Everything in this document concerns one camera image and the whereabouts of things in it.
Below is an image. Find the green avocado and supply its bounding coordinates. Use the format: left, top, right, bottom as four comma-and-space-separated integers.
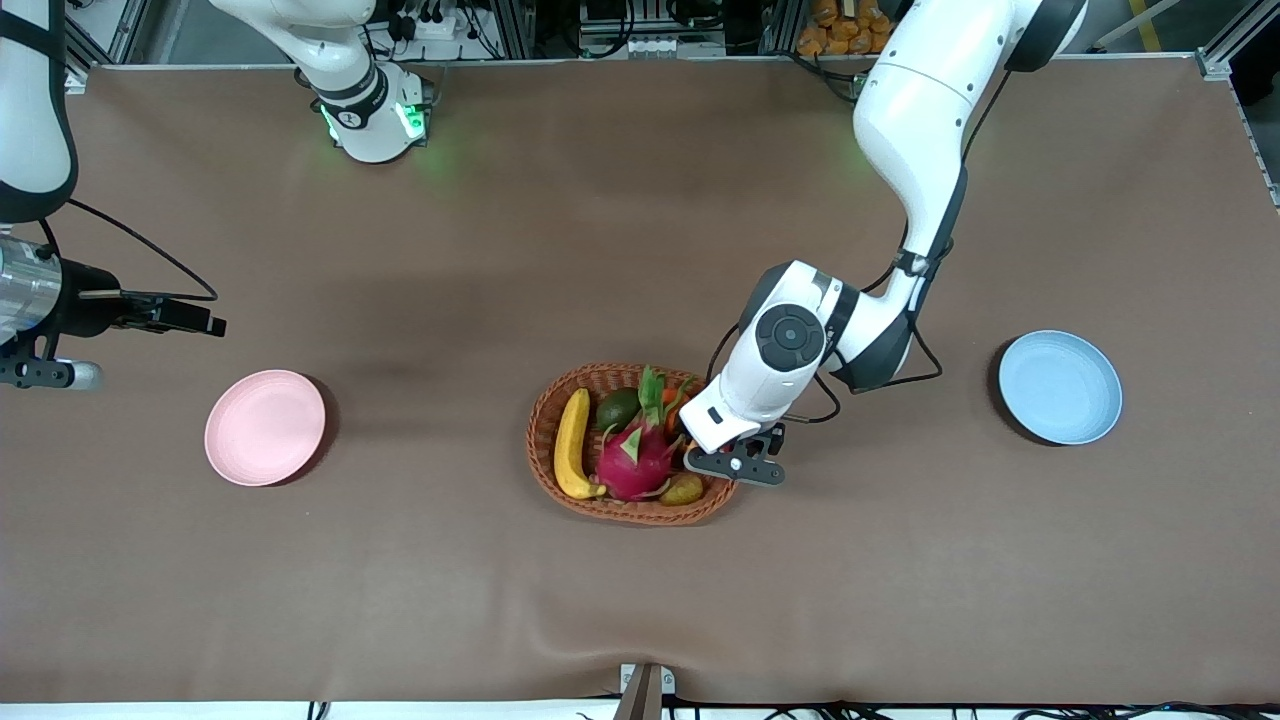
596, 387, 642, 433

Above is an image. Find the brown tablecloth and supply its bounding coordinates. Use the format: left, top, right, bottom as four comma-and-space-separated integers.
0, 55, 1280, 706

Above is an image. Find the light blue plate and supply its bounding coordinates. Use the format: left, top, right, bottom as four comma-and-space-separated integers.
998, 330, 1124, 446

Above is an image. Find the brown wicker basket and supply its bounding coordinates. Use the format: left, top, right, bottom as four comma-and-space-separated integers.
527, 362, 746, 527

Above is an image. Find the grey electronics box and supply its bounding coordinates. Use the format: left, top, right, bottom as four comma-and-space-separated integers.
580, 0, 726, 59

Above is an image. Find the pile of orange objects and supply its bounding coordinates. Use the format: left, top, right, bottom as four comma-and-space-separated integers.
797, 0, 906, 57

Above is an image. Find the white power strip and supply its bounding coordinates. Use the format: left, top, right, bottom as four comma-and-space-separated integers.
385, 0, 481, 46

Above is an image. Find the yellow banana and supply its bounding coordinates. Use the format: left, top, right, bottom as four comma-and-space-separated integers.
553, 388, 607, 501

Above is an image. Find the aluminium frame profile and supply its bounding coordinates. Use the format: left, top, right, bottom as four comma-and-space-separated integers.
65, 0, 151, 91
1195, 0, 1280, 206

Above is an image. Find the pink plate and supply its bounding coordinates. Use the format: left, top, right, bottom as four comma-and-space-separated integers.
204, 370, 327, 488

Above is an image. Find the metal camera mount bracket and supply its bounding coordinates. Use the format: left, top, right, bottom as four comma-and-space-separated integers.
612, 663, 676, 720

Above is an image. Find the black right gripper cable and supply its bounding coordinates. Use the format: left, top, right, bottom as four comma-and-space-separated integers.
40, 198, 219, 303

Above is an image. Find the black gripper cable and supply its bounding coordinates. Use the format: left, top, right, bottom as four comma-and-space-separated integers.
40, 198, 219, 303
705, 60, 1011, 426

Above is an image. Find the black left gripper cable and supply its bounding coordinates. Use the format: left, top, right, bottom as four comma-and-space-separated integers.
705, 60, 1011, 426

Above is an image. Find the pink dragon fruit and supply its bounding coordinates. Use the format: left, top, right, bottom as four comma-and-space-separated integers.
596, 365, 691, 502

